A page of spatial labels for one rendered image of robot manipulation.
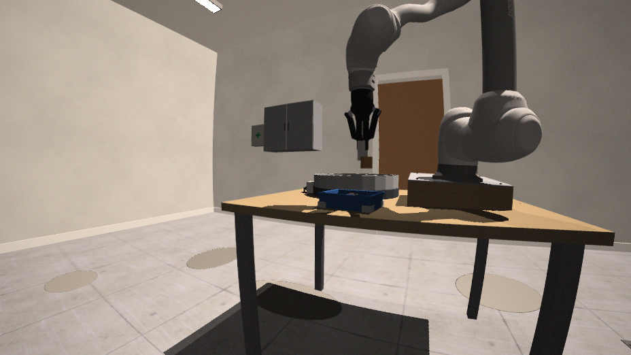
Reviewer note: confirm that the blue plastic crate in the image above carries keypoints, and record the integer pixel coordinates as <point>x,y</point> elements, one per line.
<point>365,201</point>

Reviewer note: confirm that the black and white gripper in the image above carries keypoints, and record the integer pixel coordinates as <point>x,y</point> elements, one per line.
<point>362,107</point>

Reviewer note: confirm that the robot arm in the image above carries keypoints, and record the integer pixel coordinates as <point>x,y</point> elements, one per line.
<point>499,128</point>

